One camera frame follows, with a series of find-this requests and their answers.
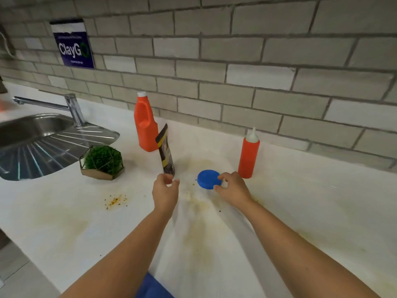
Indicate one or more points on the steel faucet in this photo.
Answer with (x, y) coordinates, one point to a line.
(74, 108)

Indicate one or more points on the person's left forearm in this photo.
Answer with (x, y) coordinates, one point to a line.
(124, 260)

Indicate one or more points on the person's left hand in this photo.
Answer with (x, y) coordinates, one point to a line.
(164, 195)

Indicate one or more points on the blue cloth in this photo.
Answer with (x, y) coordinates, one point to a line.
(152, 288)

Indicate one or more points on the person's right hand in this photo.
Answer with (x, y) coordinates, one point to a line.
(235, 190)

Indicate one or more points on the red squeeze bottle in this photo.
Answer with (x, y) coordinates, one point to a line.
(248, 158)

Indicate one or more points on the white countertop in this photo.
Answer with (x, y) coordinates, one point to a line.
(310, 198)

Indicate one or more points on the steel sink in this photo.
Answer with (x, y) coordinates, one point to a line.
(31, 152)

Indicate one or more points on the person's right forearm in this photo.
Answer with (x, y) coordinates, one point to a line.
(304, 257)

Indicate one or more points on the green plant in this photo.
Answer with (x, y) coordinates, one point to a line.
(102, 159)

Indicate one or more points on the clear jar with blue lid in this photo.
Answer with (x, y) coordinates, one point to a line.
(207, 179)

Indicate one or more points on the black coffee granules pouch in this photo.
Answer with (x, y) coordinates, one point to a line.
(166, 155)

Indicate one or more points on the blue wall sign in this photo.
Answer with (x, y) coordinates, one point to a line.
(74, 49)

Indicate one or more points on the orange plastic jug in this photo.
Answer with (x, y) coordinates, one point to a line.
(145, 127)

